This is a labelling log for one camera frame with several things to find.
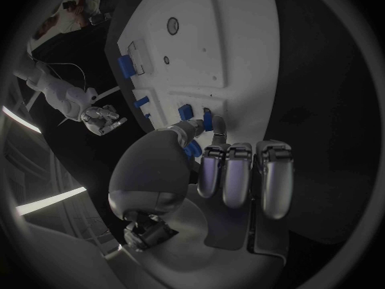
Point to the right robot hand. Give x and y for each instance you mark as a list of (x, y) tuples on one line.
[(99, 120)]

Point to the person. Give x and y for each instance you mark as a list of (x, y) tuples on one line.
[(75, 16)]

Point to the blue gear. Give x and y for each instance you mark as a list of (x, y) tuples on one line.
[(192, 150)]

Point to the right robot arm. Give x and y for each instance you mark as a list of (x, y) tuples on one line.
[(60, 94)]

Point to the thick blue cylinder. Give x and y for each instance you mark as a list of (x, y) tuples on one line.
[(124, 66)]

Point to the white task board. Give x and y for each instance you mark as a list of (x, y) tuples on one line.
[(210, 29)]

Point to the small blue peg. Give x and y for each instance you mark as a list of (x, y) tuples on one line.
[(147, 115)]

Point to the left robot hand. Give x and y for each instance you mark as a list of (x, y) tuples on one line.
[(150, 168)]

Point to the long blue peg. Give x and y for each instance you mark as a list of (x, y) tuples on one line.
[(141, 101)]

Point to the blue plug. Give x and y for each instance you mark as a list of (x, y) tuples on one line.
[(185, 112), (207, 121)]

